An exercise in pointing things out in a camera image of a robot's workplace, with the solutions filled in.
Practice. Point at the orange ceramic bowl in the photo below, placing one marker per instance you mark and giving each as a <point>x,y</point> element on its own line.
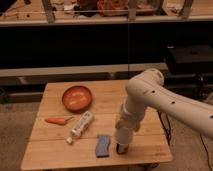
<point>77,98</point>

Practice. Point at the metal shelf rack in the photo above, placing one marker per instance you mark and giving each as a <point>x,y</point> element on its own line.
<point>31,46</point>

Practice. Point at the orange toy carrot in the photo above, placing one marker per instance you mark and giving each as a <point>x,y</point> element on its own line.
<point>58,121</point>

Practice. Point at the black box on shelf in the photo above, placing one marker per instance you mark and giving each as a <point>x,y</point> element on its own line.
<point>190,59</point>

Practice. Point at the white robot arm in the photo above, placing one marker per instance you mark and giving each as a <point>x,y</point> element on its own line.
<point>146,90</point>

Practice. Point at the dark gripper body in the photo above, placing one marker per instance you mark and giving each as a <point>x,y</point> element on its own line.
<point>121,149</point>

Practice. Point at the white plastic bottle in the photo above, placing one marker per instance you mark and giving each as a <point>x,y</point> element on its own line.
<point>80,126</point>

